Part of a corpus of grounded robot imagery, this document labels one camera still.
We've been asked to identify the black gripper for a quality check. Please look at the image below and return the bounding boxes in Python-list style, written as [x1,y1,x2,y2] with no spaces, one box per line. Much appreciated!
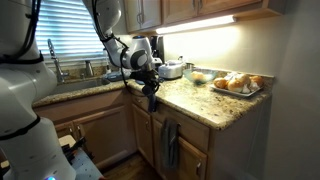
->
[130,70,160,96]

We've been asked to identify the blue oven mitt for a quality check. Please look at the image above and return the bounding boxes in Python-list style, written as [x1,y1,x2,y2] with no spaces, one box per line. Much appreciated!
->
[148,94,157,112]

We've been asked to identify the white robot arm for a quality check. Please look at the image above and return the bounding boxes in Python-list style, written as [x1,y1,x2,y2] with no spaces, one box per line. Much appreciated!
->
[82,0,160,97]

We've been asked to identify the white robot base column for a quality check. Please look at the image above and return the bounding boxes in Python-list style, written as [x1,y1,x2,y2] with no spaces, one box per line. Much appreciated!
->
[0,0,76,180]

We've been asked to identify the silver food processor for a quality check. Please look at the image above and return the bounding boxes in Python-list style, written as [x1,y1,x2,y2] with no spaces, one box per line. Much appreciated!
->
[158,60,182,79]

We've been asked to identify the wooden cabinet door left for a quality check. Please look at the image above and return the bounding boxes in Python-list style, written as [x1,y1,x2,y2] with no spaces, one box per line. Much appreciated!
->
[133,105,154,165]

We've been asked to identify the wooden cabinet door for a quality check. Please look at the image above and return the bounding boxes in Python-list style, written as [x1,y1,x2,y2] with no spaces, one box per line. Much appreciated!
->
[133,105,154,165]
[153,120,209,180]

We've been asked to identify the glass fruit bowl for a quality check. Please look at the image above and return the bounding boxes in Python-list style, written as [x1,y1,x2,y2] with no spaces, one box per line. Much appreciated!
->
[183,68,217,85]

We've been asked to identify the grey hanging dish towel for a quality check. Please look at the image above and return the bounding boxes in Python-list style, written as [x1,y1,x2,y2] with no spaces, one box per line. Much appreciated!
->
[161,119,179,169]

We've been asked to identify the upper wooden cabinets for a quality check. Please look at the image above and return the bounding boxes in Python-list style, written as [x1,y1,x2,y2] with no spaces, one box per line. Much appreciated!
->
[123,0,287,33]

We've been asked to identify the stainless steel sink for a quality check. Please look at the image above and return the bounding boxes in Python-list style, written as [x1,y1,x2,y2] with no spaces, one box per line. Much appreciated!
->
[51,78,109,95]

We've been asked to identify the chrome kitchen faucet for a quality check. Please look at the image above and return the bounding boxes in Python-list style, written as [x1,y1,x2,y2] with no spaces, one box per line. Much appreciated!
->
[47,39,69,83]

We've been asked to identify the wooden cabinet door right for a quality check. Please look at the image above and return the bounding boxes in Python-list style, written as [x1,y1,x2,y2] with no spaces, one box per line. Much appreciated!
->
[153,120,209,180]

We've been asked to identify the white window blinds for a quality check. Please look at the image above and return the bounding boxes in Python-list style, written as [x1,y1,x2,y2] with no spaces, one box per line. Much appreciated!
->
[36,0,103,61]

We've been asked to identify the under-cabinet light strip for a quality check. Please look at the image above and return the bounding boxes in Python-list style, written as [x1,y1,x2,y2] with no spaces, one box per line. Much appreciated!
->
[156,15,236,34]

